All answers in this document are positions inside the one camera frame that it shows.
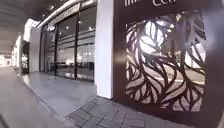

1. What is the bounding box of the brown cut-out screen panel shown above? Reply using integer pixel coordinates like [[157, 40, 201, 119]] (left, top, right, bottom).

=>
[[112, 0, 224, 128]]

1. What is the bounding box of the building with glass front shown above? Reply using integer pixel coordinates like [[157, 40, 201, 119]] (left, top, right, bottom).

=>
[[11, 0, 116, 101]]

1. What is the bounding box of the grey brick paving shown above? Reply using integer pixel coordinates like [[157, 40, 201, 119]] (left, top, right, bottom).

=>
[[65, 95, 198, 128]]

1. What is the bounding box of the pale tiled entrance floor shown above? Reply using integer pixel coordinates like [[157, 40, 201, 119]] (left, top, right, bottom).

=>
[[21, 71, 99, 118]]

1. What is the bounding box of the small brown cut-out screen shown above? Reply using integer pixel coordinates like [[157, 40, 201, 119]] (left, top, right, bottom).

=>
[[20, 41, 31, 76]]

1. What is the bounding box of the grey concrete path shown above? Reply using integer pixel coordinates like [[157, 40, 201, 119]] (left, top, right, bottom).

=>
[[0, 66, 78, 128]]

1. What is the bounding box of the dark overhead canopy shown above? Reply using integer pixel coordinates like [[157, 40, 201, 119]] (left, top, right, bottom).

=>
[[0, 0, 72, 55]]

